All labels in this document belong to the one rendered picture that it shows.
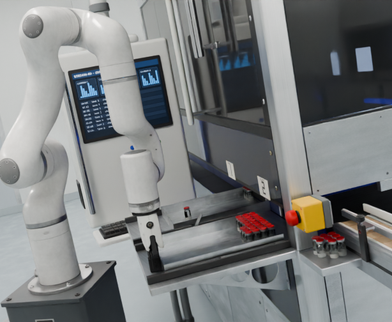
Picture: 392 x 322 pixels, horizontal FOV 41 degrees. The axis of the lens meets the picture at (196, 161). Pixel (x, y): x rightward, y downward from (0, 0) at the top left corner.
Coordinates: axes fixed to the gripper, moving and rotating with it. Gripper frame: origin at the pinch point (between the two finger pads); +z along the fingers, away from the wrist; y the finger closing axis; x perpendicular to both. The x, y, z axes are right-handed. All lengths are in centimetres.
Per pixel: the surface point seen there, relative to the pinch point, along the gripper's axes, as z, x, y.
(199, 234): 1.2, -17.4, 18.5
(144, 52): -59, -21, 90
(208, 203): 1, -30, 52
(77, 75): -54, 9, 87
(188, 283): 2.7, -6.2, -11.9
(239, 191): 0, -43, 52
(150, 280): 0.8, 2.9, -8.9
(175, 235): -0.3, -9.8, 18.6
